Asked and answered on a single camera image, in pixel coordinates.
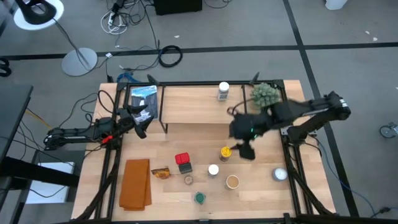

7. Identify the bagel seasoning jar white lid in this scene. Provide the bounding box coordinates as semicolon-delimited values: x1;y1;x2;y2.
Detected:
217;81;230;102

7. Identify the round silver-lidded jar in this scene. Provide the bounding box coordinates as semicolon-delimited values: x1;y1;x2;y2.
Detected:
272;167;289;182

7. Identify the white box under desk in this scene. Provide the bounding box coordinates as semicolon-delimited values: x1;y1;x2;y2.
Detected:
25;161;75;205

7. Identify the green oregano spice jar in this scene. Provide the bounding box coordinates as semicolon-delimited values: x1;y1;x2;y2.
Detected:
193;191;206;205

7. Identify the wooden shelf with black frame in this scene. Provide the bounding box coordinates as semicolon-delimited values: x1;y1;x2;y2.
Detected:
158;83;249;134

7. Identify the floor lamp with round base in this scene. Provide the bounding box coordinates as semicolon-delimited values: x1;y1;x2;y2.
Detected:
12;0;98;77

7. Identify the grey caster wheel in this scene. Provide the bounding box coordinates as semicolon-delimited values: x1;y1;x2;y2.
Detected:
379;121;398;139

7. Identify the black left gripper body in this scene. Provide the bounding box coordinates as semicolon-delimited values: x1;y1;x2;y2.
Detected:
115;107;139;131

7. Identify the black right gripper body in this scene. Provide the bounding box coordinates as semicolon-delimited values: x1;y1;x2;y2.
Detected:
229;110;274;141

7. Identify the black metal table frame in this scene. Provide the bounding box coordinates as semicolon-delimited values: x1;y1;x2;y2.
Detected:
73;79;338;224

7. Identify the green plant in white pot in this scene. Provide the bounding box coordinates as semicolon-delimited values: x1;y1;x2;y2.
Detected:
250;82;280;110

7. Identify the brown wooden cup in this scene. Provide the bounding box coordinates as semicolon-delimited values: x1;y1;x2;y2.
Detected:
225;174;241;190

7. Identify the black spice jar yellow lid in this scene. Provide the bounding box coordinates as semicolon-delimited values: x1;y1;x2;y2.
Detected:
219;146;233;162

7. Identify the amber glass spice jar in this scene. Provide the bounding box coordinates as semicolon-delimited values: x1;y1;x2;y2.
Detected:
150;167;171;180

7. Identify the black box on floor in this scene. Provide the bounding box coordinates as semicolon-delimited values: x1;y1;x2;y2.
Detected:
154;0;203;16

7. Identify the red-lidded square spice jar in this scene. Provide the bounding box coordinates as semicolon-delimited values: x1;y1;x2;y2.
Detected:
174;152;191;166

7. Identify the folded orange cloth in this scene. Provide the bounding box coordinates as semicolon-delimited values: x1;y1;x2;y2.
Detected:
119;158;152;212

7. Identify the blue floor cable bundle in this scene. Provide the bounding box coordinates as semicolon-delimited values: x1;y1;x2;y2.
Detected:
116;72;141;84

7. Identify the coiled black cable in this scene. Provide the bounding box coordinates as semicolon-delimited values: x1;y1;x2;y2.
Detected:
157;45;183;68

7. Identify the long blue floor cable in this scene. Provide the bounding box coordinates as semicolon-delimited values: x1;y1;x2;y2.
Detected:
317;136;379;215

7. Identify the white trash bin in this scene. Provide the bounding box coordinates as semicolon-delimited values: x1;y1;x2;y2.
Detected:
325;0;348;11

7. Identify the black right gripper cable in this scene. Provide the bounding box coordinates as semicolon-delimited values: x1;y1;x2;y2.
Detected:
226;99;252;118

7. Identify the black desk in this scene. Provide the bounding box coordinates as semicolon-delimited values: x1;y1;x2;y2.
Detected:
0;83;80;224

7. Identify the white power strip with cables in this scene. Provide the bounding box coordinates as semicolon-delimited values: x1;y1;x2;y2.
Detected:
99;7;129;35

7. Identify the white-lidded spice jar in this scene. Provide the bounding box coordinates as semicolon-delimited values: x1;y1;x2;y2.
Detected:
207;164;220;178

